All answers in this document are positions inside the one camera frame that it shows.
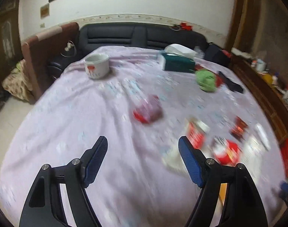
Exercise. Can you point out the brown armchair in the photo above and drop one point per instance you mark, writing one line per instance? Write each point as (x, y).
(37, 49)

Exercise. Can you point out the red item on sofa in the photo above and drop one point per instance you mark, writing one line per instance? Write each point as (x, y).
(181, 26)

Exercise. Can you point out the dark red snack wrapper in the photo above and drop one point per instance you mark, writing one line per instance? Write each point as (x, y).
(238, 129)

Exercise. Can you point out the white barcode long box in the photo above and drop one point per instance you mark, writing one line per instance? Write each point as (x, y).
(263, 136)

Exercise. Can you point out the floral lilac tablecloth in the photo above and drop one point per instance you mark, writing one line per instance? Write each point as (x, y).
(133, 187)

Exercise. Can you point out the green crumpled cloth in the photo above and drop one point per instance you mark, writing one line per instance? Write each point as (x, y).
(206, 80)

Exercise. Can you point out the red white foot-patch box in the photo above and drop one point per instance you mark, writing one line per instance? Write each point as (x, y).
(226, 152)

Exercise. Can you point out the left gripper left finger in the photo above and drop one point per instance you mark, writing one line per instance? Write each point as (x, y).
(44, 206)

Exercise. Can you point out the yellow container on counter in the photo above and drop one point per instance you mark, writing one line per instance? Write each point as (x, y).
(268, 78)

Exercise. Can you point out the red flat pouch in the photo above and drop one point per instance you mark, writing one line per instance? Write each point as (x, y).
(218, 81)

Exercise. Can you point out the dark bag beside sofa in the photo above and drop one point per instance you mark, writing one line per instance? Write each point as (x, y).
(217, 55)

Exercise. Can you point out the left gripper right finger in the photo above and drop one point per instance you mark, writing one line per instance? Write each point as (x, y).
(242, 206)

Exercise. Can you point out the cream red paper bag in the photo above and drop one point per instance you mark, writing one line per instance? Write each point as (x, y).
(196, 131)

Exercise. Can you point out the white blue medicine box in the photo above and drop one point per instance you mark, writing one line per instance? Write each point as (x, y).
(149, 110)

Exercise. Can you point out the black pistol-shaped object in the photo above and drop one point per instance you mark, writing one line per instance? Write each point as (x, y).
(232, 86)

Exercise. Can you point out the wooden brick-pattern counter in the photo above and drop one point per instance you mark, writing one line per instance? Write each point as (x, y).
(267, 97)

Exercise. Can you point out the small wall plaque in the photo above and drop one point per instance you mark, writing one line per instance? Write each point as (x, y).
(45, 11)

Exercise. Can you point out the floral cushion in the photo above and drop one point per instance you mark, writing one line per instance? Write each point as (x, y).
(18, 82)

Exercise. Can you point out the dark green tissue box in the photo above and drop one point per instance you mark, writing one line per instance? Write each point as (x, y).
(177, 58)

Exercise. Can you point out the white mug red logo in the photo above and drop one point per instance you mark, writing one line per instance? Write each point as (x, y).
(97, 66)

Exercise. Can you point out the orange long box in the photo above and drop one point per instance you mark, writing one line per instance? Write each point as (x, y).
(222, 193)

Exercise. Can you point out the black leather sofa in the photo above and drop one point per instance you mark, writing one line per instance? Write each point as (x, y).
(150, 36)

